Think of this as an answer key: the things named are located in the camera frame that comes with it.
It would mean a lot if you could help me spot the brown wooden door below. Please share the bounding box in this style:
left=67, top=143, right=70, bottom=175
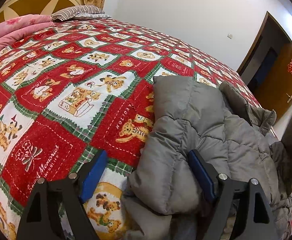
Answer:
left=253, top=43, right=292, bottom=119

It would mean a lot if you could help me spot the red teddy bear bedspread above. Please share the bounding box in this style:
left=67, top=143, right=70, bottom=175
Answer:
left=0, top=17, right=292, bottom=240

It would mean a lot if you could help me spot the silver door handle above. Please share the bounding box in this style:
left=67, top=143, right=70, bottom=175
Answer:
left=286, top=93, right=292, bottom=103

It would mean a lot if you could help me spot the grey puffer jacket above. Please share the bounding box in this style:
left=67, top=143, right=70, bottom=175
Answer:
left=122, top=76, right=292, bottom=239

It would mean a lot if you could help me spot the pink quilt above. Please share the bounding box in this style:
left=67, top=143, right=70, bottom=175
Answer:
left=0, top=14, right=54, bottom=51

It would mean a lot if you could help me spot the striped pillow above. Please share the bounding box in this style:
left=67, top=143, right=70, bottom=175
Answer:
left=51, top=5, right=110, bottom=22

